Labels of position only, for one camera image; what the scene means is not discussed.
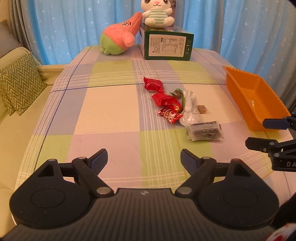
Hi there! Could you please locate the clear black seaweed packet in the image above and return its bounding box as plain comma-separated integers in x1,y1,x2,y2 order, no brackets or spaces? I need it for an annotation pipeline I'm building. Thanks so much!
186,121,224,142

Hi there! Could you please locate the silver white foil packet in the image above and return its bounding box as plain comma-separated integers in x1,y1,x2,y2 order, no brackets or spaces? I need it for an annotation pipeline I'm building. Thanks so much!
180,90,201,126

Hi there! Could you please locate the brown cube candy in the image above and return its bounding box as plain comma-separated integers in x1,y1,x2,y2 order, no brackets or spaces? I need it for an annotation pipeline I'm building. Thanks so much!
197,105,210,114

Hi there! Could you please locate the green brown candy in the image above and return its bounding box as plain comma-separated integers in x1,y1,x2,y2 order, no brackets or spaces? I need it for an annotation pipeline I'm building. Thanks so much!
170,88,185,102

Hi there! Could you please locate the large red snack packet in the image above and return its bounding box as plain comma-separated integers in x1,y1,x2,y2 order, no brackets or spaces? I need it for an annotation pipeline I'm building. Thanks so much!
144,77,164,93

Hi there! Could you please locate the orange plastic tray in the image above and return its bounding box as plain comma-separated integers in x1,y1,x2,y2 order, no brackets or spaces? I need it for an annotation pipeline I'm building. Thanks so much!
223,66,290,132

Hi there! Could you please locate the light green sofa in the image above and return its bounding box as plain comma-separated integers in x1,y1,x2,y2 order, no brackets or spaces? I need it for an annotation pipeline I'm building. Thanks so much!
1,20,66,236

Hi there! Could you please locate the plaid tablecloth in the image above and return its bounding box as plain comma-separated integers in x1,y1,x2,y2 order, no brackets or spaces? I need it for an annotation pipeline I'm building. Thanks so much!
16,46,295,202

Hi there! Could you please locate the blue star curtain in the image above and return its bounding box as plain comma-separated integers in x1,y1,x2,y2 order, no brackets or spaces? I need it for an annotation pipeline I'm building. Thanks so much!
8,1,295,112

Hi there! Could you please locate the green zigzag cushion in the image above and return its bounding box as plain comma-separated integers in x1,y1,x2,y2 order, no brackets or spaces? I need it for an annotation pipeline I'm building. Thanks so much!
1,53,47,115

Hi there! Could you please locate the green white carton box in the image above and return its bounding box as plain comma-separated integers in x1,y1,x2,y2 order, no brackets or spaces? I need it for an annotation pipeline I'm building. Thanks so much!
138,24,194,61

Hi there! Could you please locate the pink green star plush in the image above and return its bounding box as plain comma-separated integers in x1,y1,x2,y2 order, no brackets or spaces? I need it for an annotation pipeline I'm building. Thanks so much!
99,11,142,55

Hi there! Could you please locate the white rabbit plush toy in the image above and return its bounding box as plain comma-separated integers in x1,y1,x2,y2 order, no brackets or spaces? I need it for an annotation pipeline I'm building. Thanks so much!
140,0,175,28

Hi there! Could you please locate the brown white paper box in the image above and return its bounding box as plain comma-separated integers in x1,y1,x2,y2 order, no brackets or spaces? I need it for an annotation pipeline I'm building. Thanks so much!
170,0,176,18

